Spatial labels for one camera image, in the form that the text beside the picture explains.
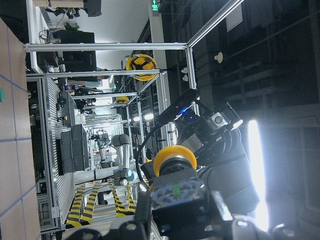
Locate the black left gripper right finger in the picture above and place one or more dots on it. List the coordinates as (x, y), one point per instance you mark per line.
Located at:
(221, 206)

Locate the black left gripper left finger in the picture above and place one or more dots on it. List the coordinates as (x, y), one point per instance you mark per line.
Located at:
(143, 215)

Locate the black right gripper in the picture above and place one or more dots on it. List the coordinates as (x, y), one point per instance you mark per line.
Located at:
(214, 137)

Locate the yellow push button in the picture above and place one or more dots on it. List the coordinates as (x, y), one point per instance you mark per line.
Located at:
(176, 183)

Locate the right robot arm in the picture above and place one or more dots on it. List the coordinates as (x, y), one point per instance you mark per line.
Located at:
(232, 179)

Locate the green push button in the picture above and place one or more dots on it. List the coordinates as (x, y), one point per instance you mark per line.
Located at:
(2, 95)

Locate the yellow hard hat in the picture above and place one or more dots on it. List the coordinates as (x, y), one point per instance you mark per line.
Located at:
(141, 62)

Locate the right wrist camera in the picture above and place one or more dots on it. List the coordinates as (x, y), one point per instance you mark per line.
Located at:
(179, 106)

